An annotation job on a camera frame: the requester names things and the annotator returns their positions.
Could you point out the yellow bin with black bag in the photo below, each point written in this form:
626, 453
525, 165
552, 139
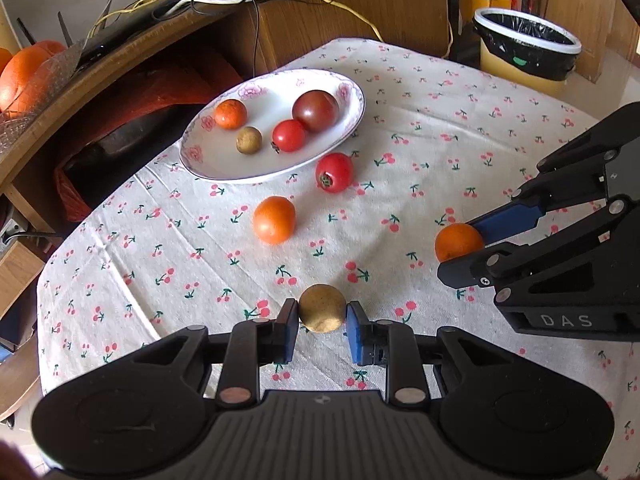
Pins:
500, 60

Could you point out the red tomato with calyx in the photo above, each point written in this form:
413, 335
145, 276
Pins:
335, 172

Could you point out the white floral bowl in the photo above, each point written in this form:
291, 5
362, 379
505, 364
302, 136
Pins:
225, 160

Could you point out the glass fruit dish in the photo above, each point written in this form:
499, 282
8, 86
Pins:
62, 67

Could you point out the dark metal pot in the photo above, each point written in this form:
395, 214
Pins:
125, 150

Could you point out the black router with antennas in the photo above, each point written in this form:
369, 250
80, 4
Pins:
125, 25

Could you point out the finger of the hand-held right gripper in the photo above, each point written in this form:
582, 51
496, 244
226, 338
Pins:
467, 272
505, 220

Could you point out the dark red tomato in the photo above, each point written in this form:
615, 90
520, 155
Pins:
315, 111

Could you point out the cherry print tablecloth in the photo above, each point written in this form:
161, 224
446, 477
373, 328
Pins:
200, 260

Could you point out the red mesh bag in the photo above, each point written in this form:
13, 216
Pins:
165, 95

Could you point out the wooden television stand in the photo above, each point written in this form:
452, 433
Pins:
400, 10

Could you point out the large tangerine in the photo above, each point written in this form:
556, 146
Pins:
457, 244

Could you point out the large orange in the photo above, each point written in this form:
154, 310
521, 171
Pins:
4, 60
47, 47
22, 80

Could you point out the medium tangerine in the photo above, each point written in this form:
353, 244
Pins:
274, 220

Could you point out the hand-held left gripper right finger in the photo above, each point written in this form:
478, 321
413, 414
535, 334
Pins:
356, 332

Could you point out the small red tomato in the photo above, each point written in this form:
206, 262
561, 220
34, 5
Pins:
289, 136

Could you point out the small tangerine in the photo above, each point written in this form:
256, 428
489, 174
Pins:
230, 113

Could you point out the dented brown longan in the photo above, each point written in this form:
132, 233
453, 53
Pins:
322, 308

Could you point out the black metal rack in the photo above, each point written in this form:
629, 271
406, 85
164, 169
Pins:
454, 10

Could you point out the round brown longan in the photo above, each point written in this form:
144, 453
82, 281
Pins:
249, 140

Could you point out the cardboard box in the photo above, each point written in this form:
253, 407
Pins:
20, 275

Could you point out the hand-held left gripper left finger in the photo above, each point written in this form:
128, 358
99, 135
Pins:
290, 332

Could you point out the wooden cabinet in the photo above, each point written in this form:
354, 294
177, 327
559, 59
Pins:
590, 10

